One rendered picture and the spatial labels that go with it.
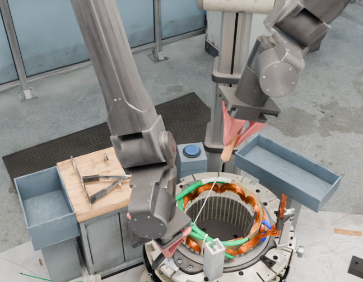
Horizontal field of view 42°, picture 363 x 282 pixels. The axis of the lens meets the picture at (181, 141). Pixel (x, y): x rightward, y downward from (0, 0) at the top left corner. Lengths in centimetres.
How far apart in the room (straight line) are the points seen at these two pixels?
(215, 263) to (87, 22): 50
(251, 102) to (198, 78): 260
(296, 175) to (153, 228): 63
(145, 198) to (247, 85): 26
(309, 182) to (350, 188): 151
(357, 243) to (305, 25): 86
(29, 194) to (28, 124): 187
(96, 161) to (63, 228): 19
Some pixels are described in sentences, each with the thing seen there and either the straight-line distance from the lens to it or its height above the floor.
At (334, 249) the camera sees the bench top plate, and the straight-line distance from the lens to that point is 145.
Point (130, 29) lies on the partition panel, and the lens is 341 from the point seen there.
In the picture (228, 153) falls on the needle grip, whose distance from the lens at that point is 87.
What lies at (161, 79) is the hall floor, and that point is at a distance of 338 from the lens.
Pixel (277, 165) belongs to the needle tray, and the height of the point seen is 103.
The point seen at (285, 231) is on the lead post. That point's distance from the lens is 97.
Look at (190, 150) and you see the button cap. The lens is 126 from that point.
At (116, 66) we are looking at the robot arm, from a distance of 66.
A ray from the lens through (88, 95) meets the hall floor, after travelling 328.
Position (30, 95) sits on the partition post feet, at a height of 3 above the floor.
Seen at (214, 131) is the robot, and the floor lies 97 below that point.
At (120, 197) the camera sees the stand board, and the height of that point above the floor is 107.
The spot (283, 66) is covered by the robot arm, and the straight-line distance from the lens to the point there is 71.
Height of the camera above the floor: 190
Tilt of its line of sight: 42 degrees down
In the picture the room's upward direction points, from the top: 1 degrees clockwise
